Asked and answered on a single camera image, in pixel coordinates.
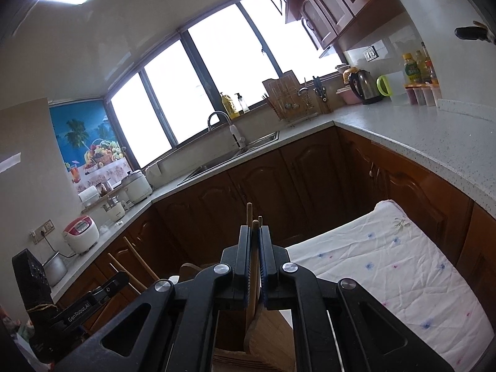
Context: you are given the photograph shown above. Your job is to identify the yellow liquid bottle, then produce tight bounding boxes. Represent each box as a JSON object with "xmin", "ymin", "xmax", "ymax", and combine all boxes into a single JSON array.
[{"xmin": 415, "ymin": 49, "xmax": 429, "ymax": 84}]

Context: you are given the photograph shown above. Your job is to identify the large kitchen window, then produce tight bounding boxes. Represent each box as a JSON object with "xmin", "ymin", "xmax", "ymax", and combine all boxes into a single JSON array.
[{"xmin": 104, "ymin": 0, "xmax": 346, "ymax": 168}]

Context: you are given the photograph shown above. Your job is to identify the steel electric kettle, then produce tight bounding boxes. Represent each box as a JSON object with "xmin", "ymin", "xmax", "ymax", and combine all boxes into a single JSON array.
[{"xmin": 347, "ymin": 69, "xmax": 384, "ymax": 105}]

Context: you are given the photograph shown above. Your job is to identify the pink container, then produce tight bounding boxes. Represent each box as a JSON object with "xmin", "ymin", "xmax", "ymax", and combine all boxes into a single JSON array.
[{"xmin": 335, "ymin": 87, "xmax": 363, "ymax": 105}]

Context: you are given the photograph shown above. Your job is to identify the fruit and palm wall poster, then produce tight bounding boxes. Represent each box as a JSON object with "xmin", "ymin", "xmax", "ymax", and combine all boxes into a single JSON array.
[{"xmin": 48, "ymin": 99, "xmax": 129, "ymax": 193}]

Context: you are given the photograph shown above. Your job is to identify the wooden utensil holder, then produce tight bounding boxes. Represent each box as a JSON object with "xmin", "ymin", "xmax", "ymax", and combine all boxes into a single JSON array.
[{"xmin": 178, "ymin": 263, "xmax": 296, "ymax": 372}]

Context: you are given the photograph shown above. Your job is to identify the brown wooden upper cabinets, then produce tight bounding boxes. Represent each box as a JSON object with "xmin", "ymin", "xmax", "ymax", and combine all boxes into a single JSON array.
[{"xmin": 247, "ymin": 0, "xmax": 408, "ymax": 52}]

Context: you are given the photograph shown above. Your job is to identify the green label bottle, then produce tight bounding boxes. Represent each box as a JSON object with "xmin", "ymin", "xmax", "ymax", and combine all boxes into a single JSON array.
[{"xmin": 401, "ymin": 53, "xmax": 421, "ymax": 85}]

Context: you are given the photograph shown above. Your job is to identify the white jug green handle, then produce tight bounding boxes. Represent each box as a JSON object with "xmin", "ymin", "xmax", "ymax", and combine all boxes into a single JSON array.
[{"xmin": 376, "ymin": 74, "xmax": 404, "ymax": 100}]

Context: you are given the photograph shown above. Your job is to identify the chrome kitchen faucet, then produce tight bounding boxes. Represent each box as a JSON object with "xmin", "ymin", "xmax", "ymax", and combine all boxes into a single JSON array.
[{"xmin": 207, "ymin": 110, "xmax": 247, "ymax": 149}]

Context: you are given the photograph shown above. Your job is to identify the steel kitchen sink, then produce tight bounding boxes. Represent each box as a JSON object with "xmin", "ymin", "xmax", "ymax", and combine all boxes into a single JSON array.
[{"xmin": 177, "ymin": 131, "xmax": 281, "ymax": 187}]

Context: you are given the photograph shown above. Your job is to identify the knife block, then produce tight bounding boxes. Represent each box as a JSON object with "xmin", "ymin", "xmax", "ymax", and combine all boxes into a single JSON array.
[{"xmin": 312, "ymin": 76, "xmax": 334, "ymax": 114}]

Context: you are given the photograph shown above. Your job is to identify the small white appliance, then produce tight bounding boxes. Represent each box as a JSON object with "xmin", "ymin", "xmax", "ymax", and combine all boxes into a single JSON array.
[{"xmin": 101, "ymin": 197, "xmax": 127, "ymax": 222}]

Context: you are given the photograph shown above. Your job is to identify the red and white rice cooker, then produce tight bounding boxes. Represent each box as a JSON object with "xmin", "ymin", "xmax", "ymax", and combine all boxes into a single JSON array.
[{"xmin": 63, "ymin": 215, "xmax": 101, "ymax": 256}]

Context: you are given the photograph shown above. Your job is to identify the wooden cutting board rack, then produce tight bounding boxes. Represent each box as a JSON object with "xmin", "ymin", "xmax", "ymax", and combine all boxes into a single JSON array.
[{"xmin": 262, "ymin": 69, "xmax": 311, "ymax": 122}]

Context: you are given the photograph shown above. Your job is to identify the yellow oil bottle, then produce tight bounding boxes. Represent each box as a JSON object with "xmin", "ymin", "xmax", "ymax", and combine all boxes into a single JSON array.
[{"xmin": 219, "ymin": 92, "xmax": 240, "ymax": 120}]

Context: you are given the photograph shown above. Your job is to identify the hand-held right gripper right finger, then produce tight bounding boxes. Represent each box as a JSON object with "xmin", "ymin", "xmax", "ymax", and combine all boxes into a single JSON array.
[{"xmin": 259, "ymin": 225, "xmax": 457, "ymax": 372}]

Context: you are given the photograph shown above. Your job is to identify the clear soap pump bottle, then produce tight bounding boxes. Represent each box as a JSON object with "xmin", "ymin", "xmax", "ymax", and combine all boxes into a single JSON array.
[{"xmin": 233, "ymin": 92, "xmax": 250, "ymax": 114}]

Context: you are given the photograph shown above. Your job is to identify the black power cable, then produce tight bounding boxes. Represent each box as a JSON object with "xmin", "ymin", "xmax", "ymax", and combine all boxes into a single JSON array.
[{"xmin": 40, "ymin": 234, "xmax": 75, "ymax": 259}]

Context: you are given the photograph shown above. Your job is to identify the metal pot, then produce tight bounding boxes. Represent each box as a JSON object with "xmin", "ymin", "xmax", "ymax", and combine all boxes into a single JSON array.
[{"xmin": 41, "ymin": 251, "xmax": 69, "ymax": 288}]

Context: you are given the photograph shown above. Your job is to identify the grey speckled kitchen countertop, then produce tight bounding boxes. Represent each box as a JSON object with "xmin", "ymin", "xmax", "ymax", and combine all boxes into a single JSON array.
[{"xmin": 50, "ymin": 96, "xmax": 496, "ymax": 297}]

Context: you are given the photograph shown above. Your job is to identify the black wok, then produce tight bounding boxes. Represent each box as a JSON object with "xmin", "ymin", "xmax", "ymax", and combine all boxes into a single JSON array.
[{"xmin": 455, "ymin": 20, "xmax": 496, "ymax": 44}]

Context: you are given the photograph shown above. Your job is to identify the spice jar rack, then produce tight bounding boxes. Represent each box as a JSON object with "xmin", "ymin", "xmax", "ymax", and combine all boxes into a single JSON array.
[{"xmin": 405, "ymin": 83, "xmax": 443, "ymax": 108}]

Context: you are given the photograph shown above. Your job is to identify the white box appliance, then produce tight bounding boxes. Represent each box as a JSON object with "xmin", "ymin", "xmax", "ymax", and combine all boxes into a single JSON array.
[{"xmin": 78, "ymin": 185, "xmax": 102, "ymax": 208}]

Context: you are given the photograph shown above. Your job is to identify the white floral tablecloth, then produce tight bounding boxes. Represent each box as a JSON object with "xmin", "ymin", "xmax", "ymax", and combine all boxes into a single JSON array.
[{"xmin": 286, "ymin": 199, "xmax": 496, "ymax": 371}]

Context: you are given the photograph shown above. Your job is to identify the dark sauce bottle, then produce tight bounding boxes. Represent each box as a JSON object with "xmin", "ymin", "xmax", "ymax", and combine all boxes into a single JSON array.
[{"xmin": 421, "ymin": 42, "xmax": 439, "ymax": 85}]

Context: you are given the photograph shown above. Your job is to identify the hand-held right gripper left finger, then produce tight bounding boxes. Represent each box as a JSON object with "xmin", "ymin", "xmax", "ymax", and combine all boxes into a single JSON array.
[{"xmin": 54, "ymin": 225, "xmax": 252, "ymax": 372}]

